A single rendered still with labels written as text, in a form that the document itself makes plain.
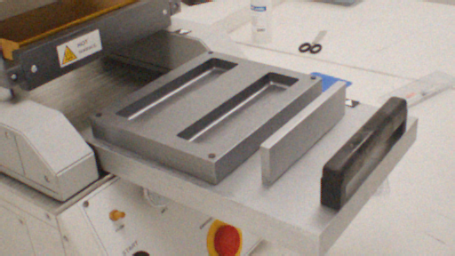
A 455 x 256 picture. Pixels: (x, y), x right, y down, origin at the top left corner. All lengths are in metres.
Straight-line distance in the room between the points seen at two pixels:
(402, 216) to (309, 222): 0.38
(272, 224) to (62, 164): 0.22
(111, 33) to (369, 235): 0.43
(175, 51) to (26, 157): 0.28
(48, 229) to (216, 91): 0.23
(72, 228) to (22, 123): 0.12
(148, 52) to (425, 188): 0.46
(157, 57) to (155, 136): 0.29
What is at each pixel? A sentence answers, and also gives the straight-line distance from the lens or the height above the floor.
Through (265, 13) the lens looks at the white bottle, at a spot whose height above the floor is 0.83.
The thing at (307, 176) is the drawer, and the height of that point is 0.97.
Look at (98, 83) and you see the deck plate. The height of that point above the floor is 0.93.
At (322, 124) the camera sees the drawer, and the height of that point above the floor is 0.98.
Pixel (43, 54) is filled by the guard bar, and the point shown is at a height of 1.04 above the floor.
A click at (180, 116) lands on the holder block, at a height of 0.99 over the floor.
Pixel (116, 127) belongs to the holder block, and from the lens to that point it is 0.60.
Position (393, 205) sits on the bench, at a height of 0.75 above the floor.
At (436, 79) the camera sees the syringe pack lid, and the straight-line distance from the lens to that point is 1.19.
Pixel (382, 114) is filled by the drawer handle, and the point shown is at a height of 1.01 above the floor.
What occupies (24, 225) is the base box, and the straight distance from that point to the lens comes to 0.70.
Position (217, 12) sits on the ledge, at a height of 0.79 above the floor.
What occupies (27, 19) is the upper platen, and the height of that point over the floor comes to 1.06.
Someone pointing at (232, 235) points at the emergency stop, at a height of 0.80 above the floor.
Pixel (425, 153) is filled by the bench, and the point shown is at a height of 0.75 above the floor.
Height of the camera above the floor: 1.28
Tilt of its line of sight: 27 degrees down
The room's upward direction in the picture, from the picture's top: 2 degrees counter-clockwise
